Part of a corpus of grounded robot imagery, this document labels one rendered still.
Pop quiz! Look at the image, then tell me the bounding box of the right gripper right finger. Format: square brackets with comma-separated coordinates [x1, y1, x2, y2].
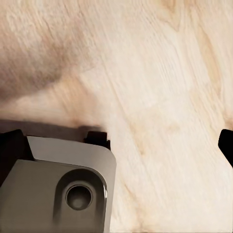
[218, 129, 233, 167]

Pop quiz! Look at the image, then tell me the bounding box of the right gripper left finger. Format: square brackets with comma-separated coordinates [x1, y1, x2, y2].
[0, 129, 25, 187]

